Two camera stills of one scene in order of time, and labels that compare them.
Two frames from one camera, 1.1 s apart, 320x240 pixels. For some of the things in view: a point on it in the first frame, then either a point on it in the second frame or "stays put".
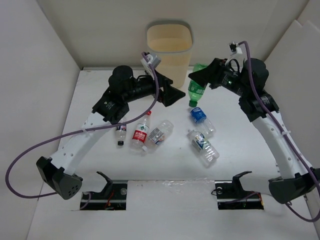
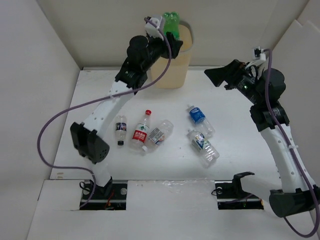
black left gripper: (170, 94) to (166, 53)
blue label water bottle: (199, 116) stays put
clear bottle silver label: (159, 134) stays put
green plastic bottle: (196, 90) to (171, 23)
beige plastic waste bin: (172, 43) stays put
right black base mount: (231, 195) stays put
